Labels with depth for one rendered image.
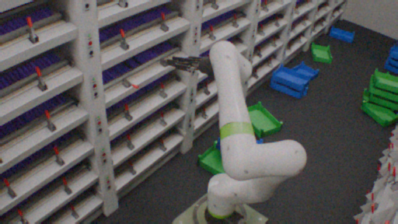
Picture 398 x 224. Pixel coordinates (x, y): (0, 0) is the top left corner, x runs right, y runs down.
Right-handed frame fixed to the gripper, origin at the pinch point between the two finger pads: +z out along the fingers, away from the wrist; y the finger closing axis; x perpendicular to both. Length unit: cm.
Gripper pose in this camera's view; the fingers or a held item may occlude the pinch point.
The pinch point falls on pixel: (175, 61)
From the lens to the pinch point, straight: 169.3
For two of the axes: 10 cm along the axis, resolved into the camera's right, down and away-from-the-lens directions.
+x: 1.5, 8.8, 4.5
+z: -7.8, -1.8, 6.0
